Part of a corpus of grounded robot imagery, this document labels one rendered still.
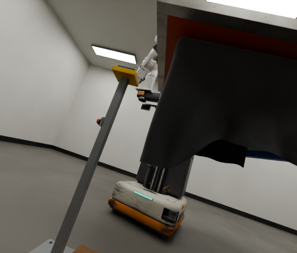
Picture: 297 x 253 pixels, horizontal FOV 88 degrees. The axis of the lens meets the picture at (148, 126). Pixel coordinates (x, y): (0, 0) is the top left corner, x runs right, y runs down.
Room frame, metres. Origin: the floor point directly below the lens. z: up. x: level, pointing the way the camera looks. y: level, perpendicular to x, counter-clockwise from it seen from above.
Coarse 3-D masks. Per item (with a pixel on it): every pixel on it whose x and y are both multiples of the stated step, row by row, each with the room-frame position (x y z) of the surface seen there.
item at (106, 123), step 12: (120, 72) 0.75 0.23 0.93; (132, 72) 0.73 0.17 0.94; (120, 84) 0.79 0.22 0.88; (132, 84) 0.85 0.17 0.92; (120, 96) 0.78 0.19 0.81; (108, 108) 0.79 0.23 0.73; (108, 120) 0.79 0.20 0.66; (108, 132) 0.81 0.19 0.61; (96, 144) 0.79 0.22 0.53; (96, 156) 0.78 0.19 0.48; (84, 168) 0.79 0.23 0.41; (84, 180) 0.79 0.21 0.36; (84, 192) 0.80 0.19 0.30; (72, 204) 0.79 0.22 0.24; (72, 216) 0.78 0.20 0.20; (60, 228) 0.79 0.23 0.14; (48, 240) 0.91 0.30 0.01; (60, 240) 0.79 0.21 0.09; (36, 252) 0.81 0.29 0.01; (48, 252) 0.83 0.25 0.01; (60, 252) 0.79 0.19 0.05
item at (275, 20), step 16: (160, 0) 0.37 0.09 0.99; (176, 0) 0.37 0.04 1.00; (192, 0) 0.36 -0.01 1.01; (160, 16) 0.42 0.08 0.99; (176, 16) 0.40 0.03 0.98; (192, 16) 0.38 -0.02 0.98; (208, 16) 0.37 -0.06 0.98; (224, 16) 0.35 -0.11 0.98; (240, 16) 0.34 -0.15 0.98; (256, 16) 0.33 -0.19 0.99; (272, 16) 0.33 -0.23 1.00; (160, 32) 0.48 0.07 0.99; (256, 32) 0.36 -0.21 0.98; (272, 32) 0.35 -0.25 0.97; (288, 32) 0.33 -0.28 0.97; (160, 48) 0.56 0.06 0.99; (160, 64) 0.67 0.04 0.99; (160, 80) 0.81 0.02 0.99
